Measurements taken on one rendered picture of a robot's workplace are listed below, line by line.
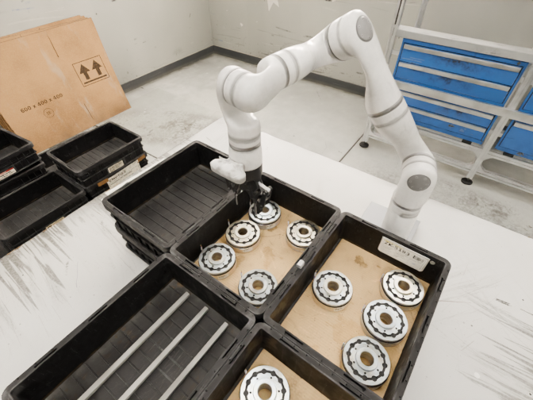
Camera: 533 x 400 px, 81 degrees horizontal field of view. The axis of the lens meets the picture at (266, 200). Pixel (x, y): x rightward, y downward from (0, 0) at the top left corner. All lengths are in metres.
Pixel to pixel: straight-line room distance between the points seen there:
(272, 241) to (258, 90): 0.51
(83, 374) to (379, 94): 0.93
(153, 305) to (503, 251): 1.14
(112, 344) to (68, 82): 2.75
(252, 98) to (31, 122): 2.80
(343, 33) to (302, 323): 0.67
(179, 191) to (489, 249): 1.10
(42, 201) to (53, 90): 1.44
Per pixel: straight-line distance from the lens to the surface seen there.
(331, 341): 0.82
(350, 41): 0.78
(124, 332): 0.89
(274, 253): 0.93
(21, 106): 3.24
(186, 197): 1.12
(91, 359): 0.89
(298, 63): 0.68
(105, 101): 3.47
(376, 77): 0.82
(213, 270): 0.87
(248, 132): 0.64
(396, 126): 0.87
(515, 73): 2.46
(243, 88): 0.58
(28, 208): 2.09
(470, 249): 1.30
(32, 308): 1.21
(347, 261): 0.94
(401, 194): 0.99
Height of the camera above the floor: 1.59
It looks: 45 degrees down
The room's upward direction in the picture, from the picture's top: straight up
